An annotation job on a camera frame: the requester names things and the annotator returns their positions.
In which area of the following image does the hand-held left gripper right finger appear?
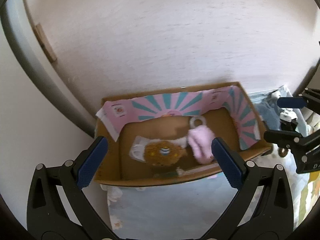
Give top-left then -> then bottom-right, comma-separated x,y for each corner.
200,137 -> 294,240

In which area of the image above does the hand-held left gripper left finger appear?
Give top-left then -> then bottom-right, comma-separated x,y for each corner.
26,135 -> 118,240

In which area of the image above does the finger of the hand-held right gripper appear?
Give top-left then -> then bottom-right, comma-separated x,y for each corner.
277,88 -> 320,111
263,128 -> 320,175

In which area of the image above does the white black-spotted cloth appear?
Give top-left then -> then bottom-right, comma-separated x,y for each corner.
278,107 -> 300,131

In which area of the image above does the pink fuzzy cloth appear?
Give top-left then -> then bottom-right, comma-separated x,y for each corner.
187,126 -> 217,165

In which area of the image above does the cardboard box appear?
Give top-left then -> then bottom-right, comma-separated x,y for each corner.
94,81 -> 273,188

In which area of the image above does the grey-blue cloth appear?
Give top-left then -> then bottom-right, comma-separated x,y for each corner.
255,85 -> 304,137

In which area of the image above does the brown plush toy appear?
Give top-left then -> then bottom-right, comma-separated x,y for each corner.
129,135 -> 189,163

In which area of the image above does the light printed blanket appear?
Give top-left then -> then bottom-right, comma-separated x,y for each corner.
100,85 -> 320,240

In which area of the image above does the brown lion toy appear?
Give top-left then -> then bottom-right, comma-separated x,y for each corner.
144,141 -> 187,168

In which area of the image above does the pink teal-rayed paper liner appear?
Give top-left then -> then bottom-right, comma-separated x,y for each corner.
96,85 -> 262,150

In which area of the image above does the white ring teether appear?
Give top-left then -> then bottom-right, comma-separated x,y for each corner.
189,116 -> 208,130

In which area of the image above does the dark grey door frame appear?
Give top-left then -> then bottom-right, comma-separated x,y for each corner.
0,0 -> 97,140

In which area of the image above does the small wooden wall block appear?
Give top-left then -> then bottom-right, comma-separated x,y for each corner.
33,23 -> 58,62

